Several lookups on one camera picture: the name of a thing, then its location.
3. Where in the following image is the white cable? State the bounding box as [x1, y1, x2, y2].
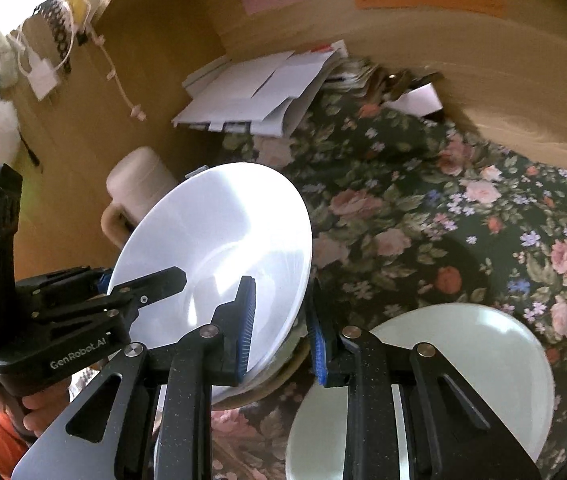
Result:
[90, 25, 146, 121]

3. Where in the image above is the yellow headband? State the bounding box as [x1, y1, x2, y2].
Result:
[66, 0, 91, 26]

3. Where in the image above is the dark floral tablecloth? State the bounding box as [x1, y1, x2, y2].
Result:
[208, 92, 567, 480]

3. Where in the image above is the stack of white papers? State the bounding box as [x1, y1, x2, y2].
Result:
[170, 42, 349, 138]

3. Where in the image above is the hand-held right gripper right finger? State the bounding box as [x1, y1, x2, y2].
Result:
[310, 279, 543, 480]

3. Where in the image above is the white charger plug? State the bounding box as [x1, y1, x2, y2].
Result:
[28, 57, 59, 101]

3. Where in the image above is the pink jug with handle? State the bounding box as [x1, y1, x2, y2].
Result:
[102, 146, 181, 251]

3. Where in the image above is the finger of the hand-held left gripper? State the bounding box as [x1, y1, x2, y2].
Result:
[30, 266, 187, 322]
[14, 265, 113, 307]

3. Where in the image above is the mint green plate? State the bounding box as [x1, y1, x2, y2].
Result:
[286, 302, 555, 480]

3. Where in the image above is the stack of small booklets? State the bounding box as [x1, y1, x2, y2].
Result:
[331, 57, 389, 93]

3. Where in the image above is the white fluffy headband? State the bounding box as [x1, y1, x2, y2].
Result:
[0, 25, 19, 88]

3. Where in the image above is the white plate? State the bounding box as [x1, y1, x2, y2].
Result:
[106, 162, 313, 403]

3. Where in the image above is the white folded card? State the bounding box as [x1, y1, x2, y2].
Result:
[398, 84, 444, 117]

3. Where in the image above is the person's orange clothing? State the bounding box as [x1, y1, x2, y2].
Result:
[0, 400, 31, 453]

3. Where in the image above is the person's left hand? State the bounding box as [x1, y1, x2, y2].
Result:
[6, 377, 73, 440]

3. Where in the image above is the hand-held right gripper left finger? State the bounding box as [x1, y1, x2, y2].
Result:
[10, 275, 258, 480]

